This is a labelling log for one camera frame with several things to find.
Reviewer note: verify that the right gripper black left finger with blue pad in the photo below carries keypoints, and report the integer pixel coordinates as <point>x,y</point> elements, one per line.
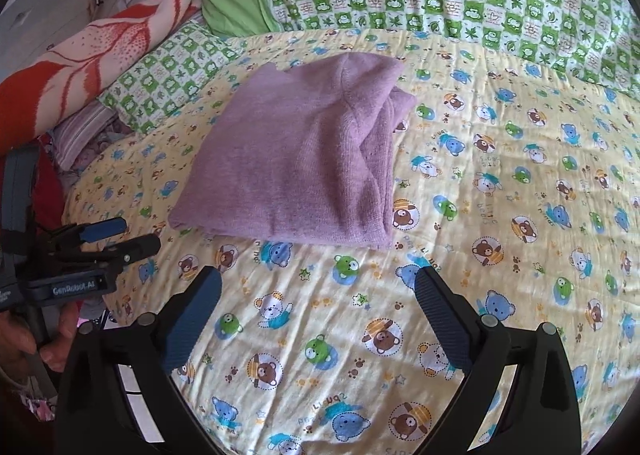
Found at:
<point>167,341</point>

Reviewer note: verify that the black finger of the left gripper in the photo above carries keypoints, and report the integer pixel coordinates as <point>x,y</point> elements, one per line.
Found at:
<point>131,251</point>

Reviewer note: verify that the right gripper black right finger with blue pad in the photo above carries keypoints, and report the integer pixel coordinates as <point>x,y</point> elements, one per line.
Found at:
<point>477,345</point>

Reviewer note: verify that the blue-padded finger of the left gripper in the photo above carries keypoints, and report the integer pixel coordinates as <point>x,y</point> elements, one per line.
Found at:
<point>98,231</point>

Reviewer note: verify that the pink purple knit sweater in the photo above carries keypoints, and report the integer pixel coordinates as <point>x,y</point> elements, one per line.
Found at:
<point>302,155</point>

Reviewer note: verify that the person's left hand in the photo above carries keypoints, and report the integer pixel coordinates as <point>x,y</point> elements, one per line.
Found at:
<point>17,341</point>

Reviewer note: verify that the striped purple cloth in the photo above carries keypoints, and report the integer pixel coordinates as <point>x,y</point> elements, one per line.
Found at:
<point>84,135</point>

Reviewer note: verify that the green checkered pillow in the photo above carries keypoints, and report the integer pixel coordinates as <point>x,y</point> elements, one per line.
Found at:
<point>158,85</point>

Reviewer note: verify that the red cream floral blanket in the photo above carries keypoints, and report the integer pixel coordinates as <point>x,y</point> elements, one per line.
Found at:
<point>67,77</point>

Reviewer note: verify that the yellow bear print bedsheet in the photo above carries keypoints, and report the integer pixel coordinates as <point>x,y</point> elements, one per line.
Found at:
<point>518,183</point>

